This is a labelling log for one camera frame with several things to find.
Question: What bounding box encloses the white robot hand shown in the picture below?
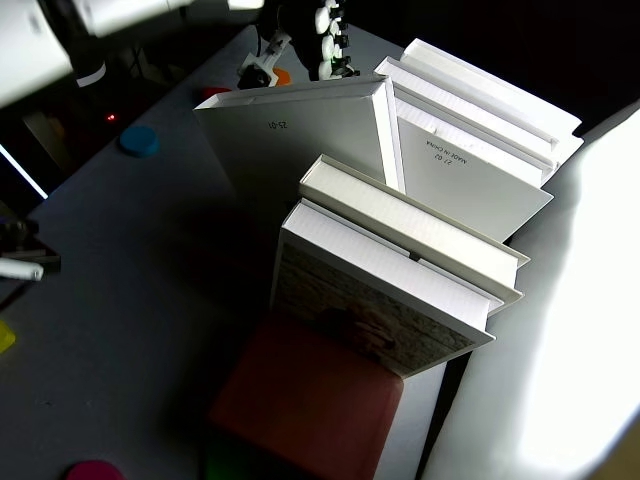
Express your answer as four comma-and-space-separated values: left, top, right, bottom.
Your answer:
307, 0, 362, 82
0, 218, 63, 283

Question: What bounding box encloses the white book marked 25-01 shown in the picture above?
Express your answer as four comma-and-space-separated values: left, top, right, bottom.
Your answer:
193, 74, 407, 211

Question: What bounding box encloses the grey table cloth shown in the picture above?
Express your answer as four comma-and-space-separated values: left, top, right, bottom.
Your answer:
0, 22, 416, 480

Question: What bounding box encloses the blue round toy block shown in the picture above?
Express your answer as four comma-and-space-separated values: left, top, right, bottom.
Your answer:
118, 124, 161, 159

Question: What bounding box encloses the cream white book box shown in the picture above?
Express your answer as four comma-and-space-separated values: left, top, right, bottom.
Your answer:
298, 153, 531, 307

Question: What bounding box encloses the white book marked 27-02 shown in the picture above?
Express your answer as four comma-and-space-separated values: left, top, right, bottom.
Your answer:
393, 84, 555, 244

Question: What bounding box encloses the pink round toy block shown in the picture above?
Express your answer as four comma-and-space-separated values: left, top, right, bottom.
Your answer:
64, 459, 126, 480

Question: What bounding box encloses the white book with picture cover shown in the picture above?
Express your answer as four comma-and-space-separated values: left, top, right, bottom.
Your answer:
269, 197, 497, 377

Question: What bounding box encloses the red-brown square block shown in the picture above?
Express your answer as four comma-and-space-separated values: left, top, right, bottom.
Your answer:
207, 312, 405, 480

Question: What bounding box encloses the white book stand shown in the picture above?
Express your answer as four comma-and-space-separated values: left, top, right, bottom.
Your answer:
382, 97, 640, 480

